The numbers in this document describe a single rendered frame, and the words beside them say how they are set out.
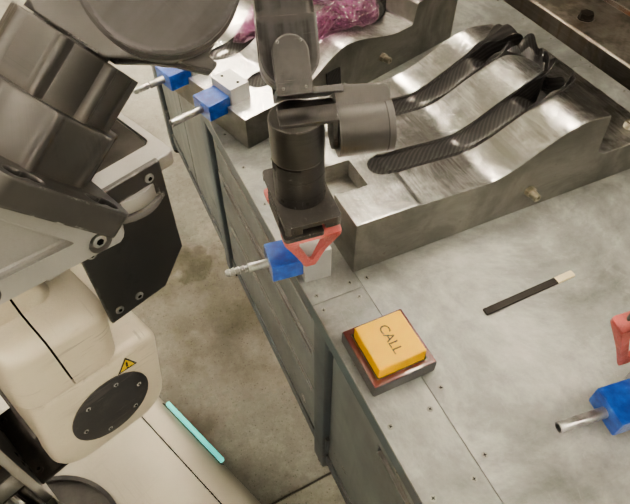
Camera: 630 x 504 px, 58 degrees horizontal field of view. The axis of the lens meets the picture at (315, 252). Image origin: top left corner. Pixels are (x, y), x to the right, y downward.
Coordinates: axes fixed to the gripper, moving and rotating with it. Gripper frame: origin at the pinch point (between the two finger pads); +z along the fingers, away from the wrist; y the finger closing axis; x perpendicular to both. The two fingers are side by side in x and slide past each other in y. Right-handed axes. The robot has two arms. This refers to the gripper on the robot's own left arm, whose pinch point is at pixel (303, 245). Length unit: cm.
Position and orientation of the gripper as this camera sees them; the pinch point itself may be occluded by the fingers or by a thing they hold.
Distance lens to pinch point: 71.4
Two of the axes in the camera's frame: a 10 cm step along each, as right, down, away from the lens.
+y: -3.1, -7.2, 6.2
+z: 0.2, 6.5, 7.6
